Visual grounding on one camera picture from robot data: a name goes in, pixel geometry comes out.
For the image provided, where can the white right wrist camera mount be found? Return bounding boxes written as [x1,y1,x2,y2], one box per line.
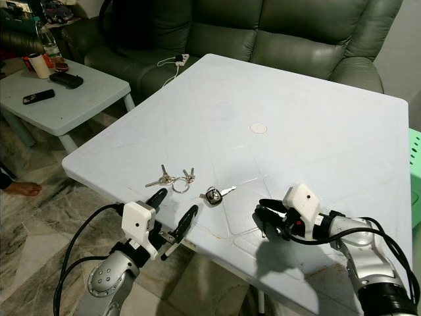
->
[282,184,323,229]

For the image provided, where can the small light blue table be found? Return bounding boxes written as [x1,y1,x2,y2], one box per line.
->
[0,56,137,153]

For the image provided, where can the thin white cable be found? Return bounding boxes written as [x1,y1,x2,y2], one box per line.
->
[158,58,182,90]

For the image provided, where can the silver key bunch with ring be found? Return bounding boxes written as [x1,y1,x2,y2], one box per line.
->
[145,165,198,195]

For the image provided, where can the dark toy car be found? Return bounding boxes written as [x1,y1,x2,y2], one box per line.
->
[41,0,73,20]

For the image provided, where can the green leather sofa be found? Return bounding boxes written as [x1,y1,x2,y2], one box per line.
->
[66,0,405,99]

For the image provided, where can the dark green leather armchair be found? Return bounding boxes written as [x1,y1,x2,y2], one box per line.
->
[0,25,50,59]

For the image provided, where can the car key with black fob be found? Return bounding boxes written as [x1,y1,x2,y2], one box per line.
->
[203,186,237,207]

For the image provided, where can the mint green plastic basket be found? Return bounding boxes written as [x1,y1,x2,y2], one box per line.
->
[407,127,421,229]

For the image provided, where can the black oblong case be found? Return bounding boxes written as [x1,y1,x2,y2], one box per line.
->
[49,72,85,90]

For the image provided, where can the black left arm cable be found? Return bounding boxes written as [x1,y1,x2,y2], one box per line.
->
[53,203,126,316]

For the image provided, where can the printed toy box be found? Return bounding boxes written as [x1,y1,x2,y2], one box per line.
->
[0,0,43,24]

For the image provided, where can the black bag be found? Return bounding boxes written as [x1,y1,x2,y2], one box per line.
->
[99,0,155,52]

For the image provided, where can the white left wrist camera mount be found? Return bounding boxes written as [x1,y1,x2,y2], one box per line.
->
[121,201,160,259]

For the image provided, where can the white cup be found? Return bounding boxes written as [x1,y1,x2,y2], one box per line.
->
[30,53,52,79]

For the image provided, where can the person's bare foot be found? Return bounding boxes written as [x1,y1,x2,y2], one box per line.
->
[5,181,42,198]

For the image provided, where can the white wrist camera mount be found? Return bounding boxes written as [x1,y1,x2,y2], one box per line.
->
[282,184,323,229]
[121,201,160,259]

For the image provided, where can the clear plastic bottle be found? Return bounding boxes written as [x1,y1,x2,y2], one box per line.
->
[41,18,63,63]

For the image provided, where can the black remote control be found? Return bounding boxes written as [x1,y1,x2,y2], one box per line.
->
[22,89,56,105]

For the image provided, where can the person's dark trouser leg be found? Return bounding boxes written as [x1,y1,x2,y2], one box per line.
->
[0,165,19,190]

